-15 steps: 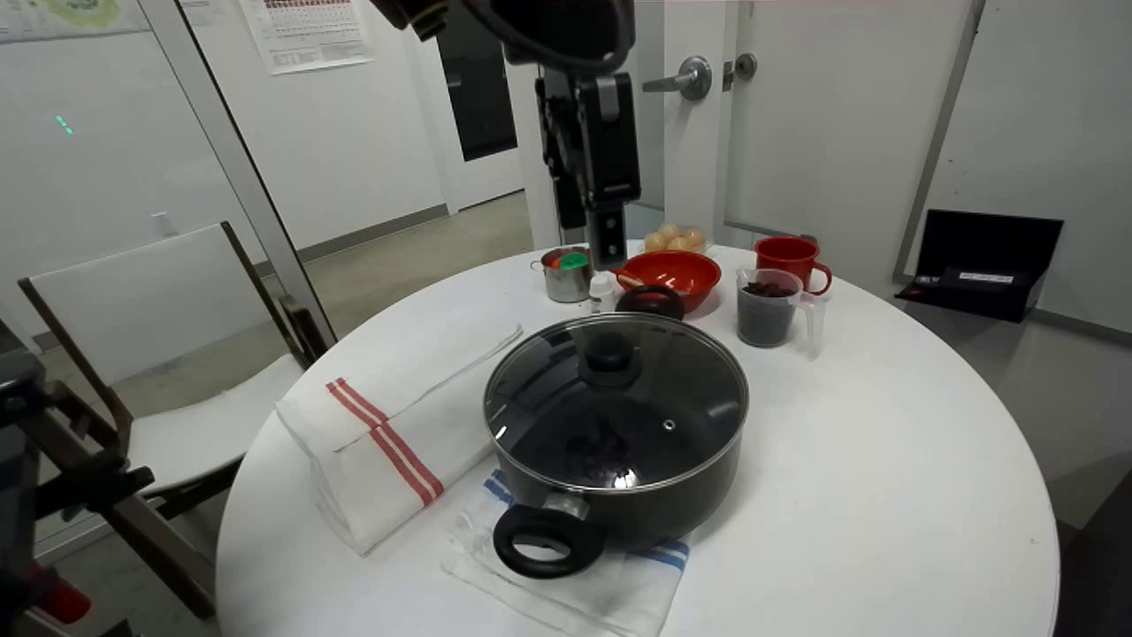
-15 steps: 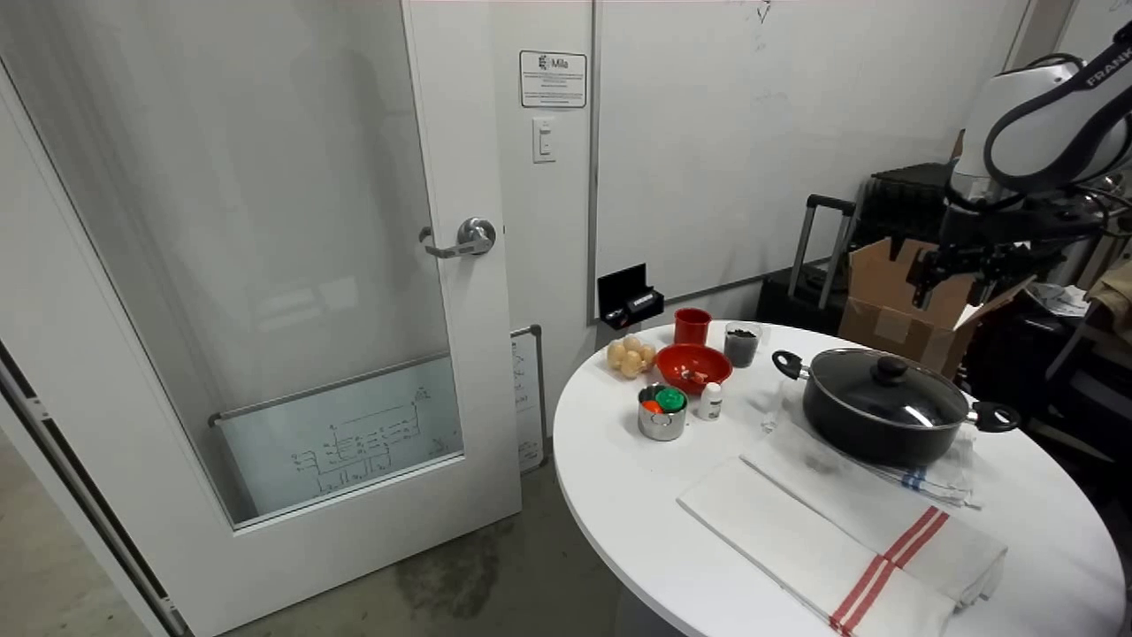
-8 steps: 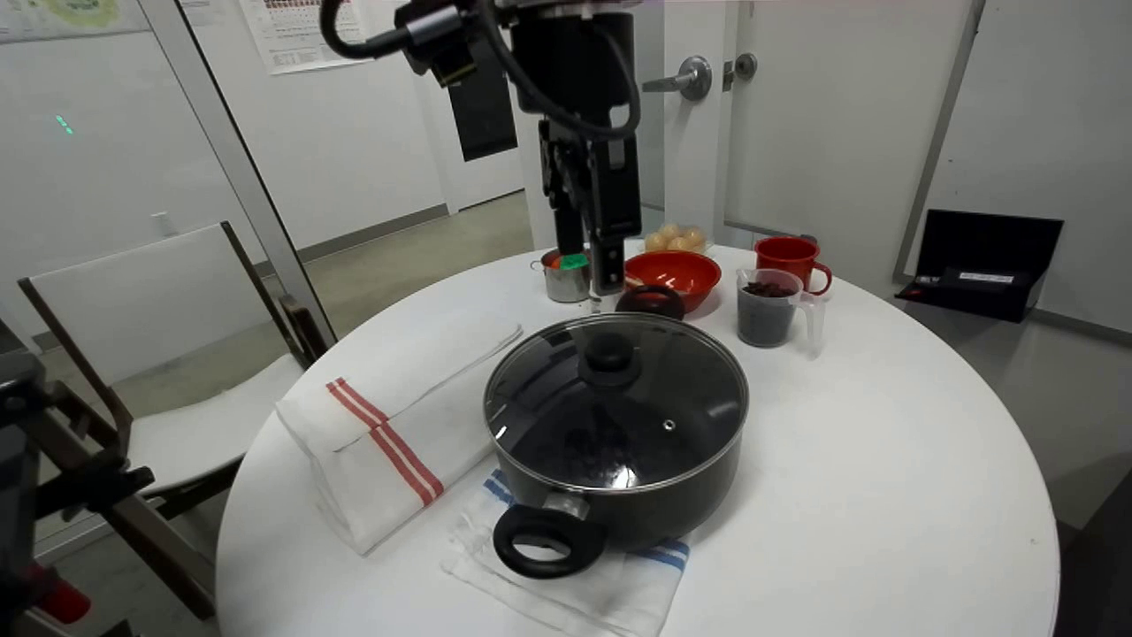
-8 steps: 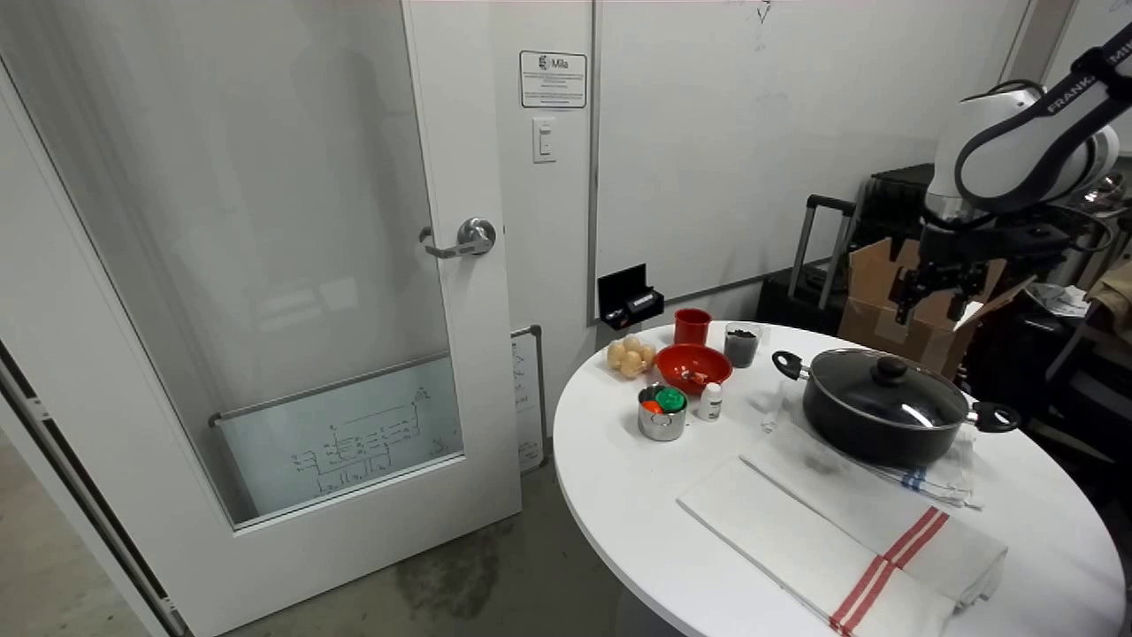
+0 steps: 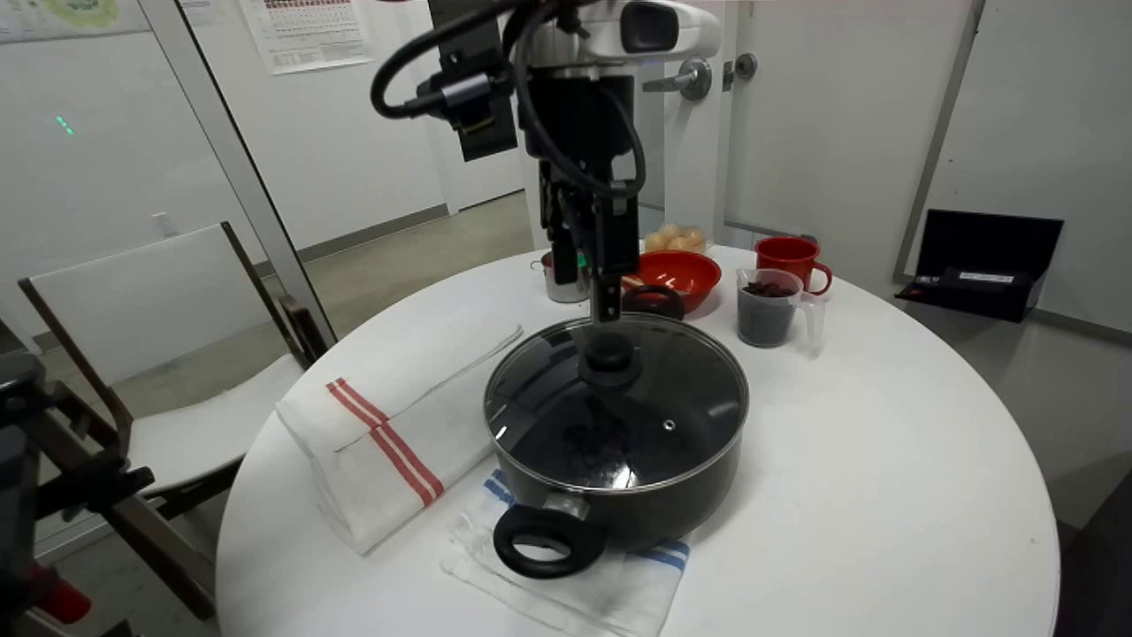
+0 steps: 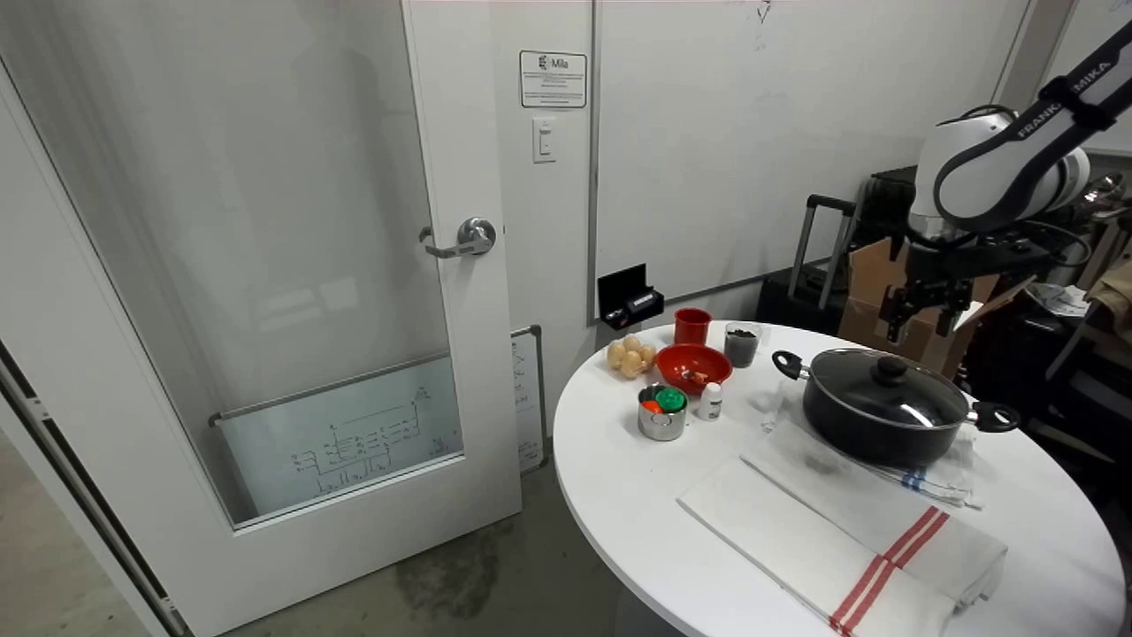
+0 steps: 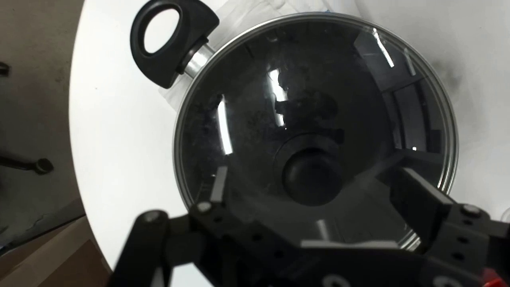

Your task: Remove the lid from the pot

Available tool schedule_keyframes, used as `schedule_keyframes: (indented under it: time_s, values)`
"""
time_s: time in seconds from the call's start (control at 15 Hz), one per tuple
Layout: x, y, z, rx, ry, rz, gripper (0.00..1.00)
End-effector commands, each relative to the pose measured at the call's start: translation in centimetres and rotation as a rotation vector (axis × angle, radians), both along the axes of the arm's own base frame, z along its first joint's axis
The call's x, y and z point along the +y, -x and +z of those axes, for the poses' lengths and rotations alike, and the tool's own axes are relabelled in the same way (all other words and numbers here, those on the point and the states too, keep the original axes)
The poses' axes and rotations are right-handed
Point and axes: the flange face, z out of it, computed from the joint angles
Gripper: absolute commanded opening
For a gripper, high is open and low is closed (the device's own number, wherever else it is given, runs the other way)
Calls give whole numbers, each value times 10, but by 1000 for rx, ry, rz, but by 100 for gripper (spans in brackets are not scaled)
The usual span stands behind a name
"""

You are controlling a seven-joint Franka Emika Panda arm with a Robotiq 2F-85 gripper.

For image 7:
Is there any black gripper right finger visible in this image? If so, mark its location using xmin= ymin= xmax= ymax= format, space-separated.
xmin=388 ymin=166 xmax=510 ymax=287

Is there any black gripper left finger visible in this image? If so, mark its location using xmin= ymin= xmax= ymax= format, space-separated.
xmin=108 ymin=165 xmax=256 ymax=287

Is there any glass lid with black knob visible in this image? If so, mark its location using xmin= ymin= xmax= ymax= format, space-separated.
xmin=173 ymin=12 xmax=458 ymax=252

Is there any black cooking pot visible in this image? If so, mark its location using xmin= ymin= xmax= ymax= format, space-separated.
xmin=129 ymin=0 xmax=460 ymax=252

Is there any black floor stand leg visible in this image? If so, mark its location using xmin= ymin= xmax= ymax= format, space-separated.
xmin=0 ymin=152 xmax=55 ymax=177

